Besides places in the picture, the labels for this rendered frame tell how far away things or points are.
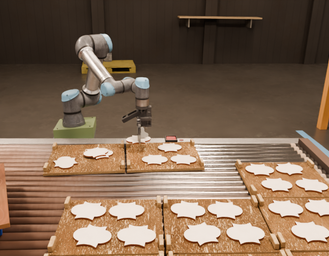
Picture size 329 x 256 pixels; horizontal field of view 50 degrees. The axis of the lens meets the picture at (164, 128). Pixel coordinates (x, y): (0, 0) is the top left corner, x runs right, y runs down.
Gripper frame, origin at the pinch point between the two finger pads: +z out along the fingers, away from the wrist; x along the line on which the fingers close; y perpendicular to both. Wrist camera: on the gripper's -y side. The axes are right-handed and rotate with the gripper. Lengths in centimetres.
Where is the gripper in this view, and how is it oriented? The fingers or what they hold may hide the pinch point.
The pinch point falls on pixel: (138, 138)
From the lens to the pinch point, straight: 205.3
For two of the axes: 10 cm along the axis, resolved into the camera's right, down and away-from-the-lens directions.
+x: -1.0, -3.6, 9.3
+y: 9.9, -0.1, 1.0
